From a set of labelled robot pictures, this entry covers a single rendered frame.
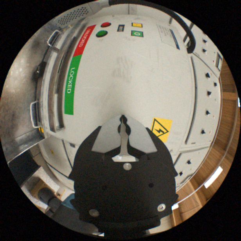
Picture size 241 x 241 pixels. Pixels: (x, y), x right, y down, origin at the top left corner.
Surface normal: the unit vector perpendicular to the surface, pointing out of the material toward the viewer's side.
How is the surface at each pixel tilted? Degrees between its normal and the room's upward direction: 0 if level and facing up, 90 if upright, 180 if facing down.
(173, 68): 90
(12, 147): 0
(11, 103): 0
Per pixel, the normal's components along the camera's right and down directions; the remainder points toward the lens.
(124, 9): -0.13, 0.98
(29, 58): 0.99, 0.12
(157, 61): -0.10, 0.22
